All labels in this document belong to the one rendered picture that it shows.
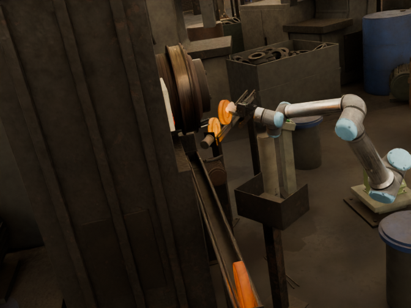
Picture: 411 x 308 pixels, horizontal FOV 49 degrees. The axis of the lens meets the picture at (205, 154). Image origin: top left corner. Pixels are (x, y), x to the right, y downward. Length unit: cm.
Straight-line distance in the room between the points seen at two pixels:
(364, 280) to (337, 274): 14
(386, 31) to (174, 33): 232
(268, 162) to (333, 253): 82
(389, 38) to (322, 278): 342
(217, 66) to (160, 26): 75
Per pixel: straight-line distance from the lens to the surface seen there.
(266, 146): 319
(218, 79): 505
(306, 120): 370
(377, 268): 273
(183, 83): 213
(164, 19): 499
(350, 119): 242
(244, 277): 148
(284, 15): 619
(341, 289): 258
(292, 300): 251
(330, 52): 494
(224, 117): 279
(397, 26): 546
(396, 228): 227
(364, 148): 255
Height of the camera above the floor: 166
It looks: 22 degrees down
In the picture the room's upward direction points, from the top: 10 degrees counter-clockwise
